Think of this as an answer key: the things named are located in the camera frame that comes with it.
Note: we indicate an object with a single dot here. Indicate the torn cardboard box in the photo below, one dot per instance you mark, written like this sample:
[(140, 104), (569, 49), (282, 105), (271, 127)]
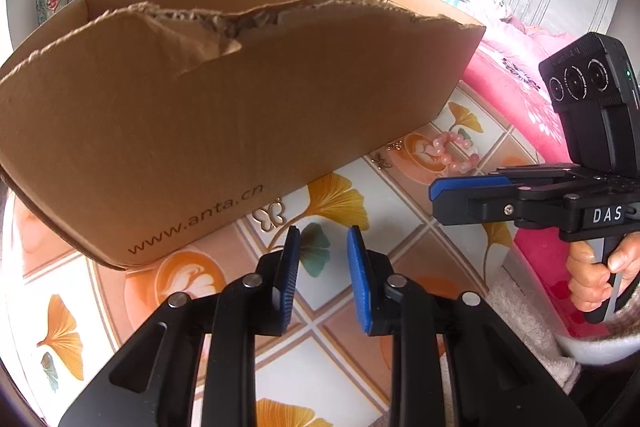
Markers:
[(200, 132)]

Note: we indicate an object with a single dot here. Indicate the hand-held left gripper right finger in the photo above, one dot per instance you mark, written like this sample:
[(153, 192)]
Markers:
[(360, 287)]

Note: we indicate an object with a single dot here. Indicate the thin gold butterfly charm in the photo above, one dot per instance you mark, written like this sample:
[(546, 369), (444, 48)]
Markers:
[(382, 162)]

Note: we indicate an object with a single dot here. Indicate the tile pattern tablecloth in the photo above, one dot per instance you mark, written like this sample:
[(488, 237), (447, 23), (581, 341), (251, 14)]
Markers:
[(400, 217)]

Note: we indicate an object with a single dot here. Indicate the pink floral blanket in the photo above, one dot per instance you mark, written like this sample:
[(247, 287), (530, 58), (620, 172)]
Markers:
[(510, 97)]

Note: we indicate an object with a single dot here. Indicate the small gold link charm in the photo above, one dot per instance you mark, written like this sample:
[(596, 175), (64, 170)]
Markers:
[(395, 145)]

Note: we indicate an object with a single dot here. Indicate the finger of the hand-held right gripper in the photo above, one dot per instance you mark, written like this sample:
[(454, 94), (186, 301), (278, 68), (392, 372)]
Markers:
[(465, 187), (475, 209)]

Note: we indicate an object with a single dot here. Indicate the person's right hand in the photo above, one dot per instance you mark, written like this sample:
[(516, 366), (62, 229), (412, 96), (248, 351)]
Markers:
[(585, 282)]

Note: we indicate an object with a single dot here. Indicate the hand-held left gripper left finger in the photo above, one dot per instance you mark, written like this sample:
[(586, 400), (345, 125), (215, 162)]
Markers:
[(289, 287)]

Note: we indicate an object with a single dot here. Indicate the person's right forearm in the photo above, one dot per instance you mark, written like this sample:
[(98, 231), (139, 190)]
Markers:
[(600, 347)]

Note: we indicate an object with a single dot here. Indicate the white fluffy garment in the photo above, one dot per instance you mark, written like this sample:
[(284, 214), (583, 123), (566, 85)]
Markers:
[(530, 332)]

